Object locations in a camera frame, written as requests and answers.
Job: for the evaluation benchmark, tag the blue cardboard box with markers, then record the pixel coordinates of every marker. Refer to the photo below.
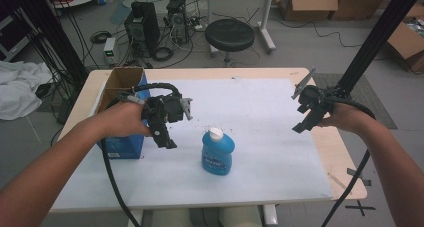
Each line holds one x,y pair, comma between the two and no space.
121,80

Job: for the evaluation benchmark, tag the open computer case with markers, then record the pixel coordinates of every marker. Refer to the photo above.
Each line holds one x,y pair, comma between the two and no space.
177,18

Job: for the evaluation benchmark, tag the person's right hand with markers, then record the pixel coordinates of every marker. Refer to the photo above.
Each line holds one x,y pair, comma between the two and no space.
346,118

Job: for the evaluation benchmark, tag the grey floor mat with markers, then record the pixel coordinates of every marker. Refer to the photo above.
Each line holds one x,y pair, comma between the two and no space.
376,103

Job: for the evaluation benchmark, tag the brown cardboard box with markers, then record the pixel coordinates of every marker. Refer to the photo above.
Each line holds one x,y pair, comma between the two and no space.
306,5
408,40
360,3

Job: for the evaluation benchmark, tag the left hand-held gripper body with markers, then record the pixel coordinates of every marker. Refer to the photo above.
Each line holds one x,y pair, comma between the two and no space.
166,108

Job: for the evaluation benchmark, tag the black tape strip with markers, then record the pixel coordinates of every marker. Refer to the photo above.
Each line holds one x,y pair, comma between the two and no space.
361,178

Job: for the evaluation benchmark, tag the small white power supply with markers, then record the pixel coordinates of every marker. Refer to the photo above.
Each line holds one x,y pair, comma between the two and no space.
109,50

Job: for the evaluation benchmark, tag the person's left hand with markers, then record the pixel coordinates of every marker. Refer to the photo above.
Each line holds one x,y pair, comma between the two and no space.
125,118

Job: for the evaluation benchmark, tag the black metal stand post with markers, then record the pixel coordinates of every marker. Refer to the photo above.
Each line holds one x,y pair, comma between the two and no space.
376,40

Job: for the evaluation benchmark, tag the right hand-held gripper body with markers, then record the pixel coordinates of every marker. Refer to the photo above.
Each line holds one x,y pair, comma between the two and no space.
315,98

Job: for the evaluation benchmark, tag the black round stool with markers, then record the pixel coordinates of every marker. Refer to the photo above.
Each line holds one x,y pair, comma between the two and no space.
229,35

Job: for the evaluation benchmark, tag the white cloth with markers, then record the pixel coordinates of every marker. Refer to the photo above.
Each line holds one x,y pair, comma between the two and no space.
16,87

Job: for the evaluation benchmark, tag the blue bottle with white cap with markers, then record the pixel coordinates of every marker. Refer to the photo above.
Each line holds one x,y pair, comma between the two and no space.
217,155

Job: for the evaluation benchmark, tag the black tape cross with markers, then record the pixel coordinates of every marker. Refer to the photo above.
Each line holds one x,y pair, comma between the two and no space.
360,207

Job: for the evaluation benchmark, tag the white-legged wooden desk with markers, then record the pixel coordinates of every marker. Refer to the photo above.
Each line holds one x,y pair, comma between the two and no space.
266,7

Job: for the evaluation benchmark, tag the black computer tower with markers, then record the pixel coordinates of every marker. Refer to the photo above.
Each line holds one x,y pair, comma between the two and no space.
142,27

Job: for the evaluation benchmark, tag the wooden table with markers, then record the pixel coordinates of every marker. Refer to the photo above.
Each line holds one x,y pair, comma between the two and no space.
336,150

